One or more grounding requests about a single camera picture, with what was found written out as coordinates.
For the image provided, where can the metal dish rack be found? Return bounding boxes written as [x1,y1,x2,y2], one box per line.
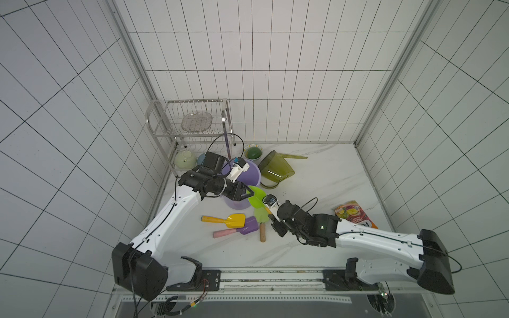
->
[144,98,240,175]

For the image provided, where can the clear glass plate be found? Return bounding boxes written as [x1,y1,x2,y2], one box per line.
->
[181,111,213,133]

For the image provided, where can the purple pink toy shovel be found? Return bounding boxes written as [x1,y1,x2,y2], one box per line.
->
[213,216,258,239]

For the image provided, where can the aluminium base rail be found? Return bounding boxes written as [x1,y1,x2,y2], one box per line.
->
[107,267,438,307]

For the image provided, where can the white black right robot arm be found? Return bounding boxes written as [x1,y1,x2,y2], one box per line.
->
[264,198,455,295]

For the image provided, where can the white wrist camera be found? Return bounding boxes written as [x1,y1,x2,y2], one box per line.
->
[226,158,250,182]
[262,194,279,214]

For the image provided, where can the light green wooden-handle spade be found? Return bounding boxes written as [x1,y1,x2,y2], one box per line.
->
[254,207,270,242]

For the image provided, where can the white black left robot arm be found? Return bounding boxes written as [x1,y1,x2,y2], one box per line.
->
[111,152,253,301]

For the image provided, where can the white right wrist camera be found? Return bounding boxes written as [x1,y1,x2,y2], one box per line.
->
[262,194,279,214]

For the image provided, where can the purple plastic bucket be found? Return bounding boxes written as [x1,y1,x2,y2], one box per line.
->
[222,159,261,210]

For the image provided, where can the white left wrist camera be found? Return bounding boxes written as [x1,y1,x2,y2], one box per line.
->
[226,158,250,182]

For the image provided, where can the green trowel orange handle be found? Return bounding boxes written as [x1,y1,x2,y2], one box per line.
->
[248,185,272,214]

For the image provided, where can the colourful snack packet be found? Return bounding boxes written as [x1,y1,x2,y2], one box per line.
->
[334,200,378,229]

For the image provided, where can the small bowl with green ball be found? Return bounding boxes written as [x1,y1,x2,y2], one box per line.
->
[244,144,263,162]

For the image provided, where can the pale green bowl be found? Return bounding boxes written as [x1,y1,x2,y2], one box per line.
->
[174,150,198,170]

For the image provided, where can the yellow plastic toy shovel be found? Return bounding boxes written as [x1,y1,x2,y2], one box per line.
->
[201,213,246,229]

